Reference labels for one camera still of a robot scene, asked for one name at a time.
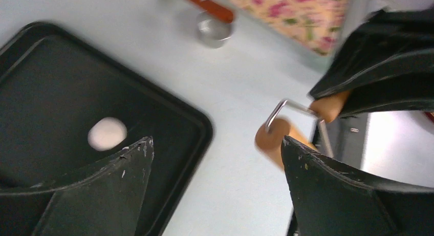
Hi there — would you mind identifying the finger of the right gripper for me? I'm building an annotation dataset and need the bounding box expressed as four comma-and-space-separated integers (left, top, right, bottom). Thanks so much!
310, 8, 433, 118

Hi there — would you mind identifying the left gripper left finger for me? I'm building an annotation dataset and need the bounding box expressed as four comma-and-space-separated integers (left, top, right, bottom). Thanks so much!
1, 137, 154, 235

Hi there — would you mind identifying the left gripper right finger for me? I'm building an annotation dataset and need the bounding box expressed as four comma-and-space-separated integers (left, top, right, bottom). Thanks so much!
281, 136, 433, 235

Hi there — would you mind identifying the white dough ball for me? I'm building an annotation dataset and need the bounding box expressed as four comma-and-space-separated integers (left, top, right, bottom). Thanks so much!
88, 117, 127, 152

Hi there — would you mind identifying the wooden dough roller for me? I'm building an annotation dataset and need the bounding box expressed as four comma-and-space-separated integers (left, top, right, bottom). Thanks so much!
255, 90, 351, 170

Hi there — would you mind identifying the black baking tray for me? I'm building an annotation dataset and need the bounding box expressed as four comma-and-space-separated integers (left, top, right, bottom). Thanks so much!
1, 22, 213, 235

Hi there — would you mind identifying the floral cloth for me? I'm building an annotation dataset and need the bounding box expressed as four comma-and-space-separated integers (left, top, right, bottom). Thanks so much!
228, 0, 350, 56

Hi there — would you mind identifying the small round metal cup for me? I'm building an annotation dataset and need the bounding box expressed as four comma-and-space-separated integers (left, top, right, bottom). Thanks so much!
196, 12, 233, 49

